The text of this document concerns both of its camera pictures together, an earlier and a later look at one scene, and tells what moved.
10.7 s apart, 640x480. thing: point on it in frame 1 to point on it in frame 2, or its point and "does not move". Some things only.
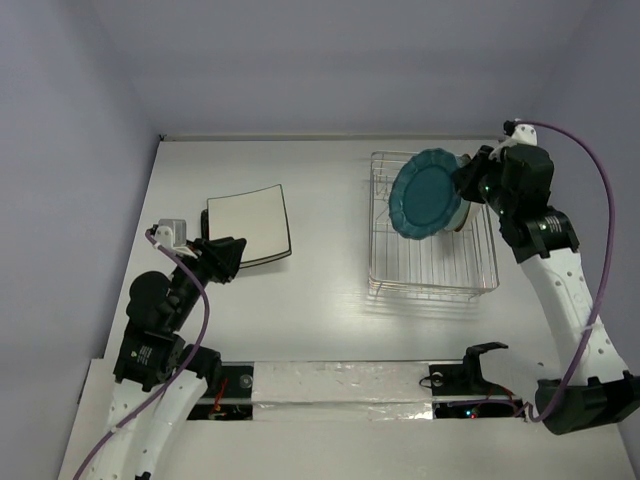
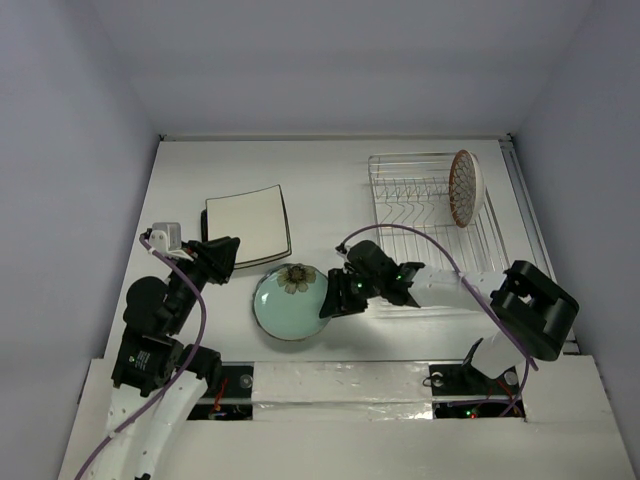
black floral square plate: x=204 y=225 does not move
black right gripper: x=480 y=176 to x=350 y=290
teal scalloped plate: x=424 y=198 to x=290 y=309
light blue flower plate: x=462 y=217 to x=287 y=301
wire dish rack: x=450 y=267 does not move
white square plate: x=259 y=217 does not move
